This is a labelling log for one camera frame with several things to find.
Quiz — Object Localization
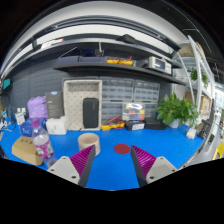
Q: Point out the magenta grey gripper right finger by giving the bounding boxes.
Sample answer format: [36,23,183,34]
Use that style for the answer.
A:
[131,145,177,187]

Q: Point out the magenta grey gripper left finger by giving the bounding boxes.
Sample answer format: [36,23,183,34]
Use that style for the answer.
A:
[48,145,95,187]

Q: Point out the clear plastic water bottle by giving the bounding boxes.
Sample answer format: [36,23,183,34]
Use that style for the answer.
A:
[31,118,57,167]

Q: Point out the beige cylindrical cup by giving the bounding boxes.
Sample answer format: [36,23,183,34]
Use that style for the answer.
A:
[78,133,100,155]

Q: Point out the red round coaster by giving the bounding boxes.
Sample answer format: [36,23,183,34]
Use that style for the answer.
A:
[114,144,130,155]

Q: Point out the blue mat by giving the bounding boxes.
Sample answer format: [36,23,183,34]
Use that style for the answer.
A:
[0,125,205,190]

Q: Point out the black box with white label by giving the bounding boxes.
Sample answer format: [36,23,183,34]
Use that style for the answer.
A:
[126,120,145,131]

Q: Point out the white small box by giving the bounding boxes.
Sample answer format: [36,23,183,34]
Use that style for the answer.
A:
[46,119,67,135]

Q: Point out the yellow red multimeter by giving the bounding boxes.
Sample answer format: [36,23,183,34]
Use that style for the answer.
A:
[101,117,125,131]

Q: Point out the brown cardboard box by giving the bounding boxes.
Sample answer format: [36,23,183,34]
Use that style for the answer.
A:
[12,136,43,165]

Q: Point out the white small object right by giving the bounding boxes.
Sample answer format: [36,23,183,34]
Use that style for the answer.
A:
[186,128,196,139]

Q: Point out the clear box with colourful parts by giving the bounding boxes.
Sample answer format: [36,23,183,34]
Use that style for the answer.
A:
[122,103,145,121]

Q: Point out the green potted plant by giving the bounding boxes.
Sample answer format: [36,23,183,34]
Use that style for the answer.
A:
[156,93,199,127]

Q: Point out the blue small box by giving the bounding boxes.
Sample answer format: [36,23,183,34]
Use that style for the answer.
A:
[20,120,33,137]

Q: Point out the black rectangular speaker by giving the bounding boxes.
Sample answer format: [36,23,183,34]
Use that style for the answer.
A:
[83,98,99,128]

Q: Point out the dark grey product box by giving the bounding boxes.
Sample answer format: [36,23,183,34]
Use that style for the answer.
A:
[45,91,64,118]

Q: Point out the purple plastic bag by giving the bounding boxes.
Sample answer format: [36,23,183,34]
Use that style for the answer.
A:
[27,96,47,118]

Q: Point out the white pegboard tray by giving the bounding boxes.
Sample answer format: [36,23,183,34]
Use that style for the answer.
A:
[63,79,102,131]

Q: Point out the grey drawer organizer cabinet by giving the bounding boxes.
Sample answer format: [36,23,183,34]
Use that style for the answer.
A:
[100,77,160,121]

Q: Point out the white metal rack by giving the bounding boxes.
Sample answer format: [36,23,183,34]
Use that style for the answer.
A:
[174,36,215,111]

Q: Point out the grey electronic instrument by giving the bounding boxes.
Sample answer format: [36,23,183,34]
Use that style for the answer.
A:
[149,56,171,74]

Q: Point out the yellow tool on shelf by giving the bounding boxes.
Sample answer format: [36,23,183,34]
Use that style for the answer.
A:
[107,59,133,66]

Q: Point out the dark wall shelf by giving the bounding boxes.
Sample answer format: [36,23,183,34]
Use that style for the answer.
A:
[53,62,185,86]

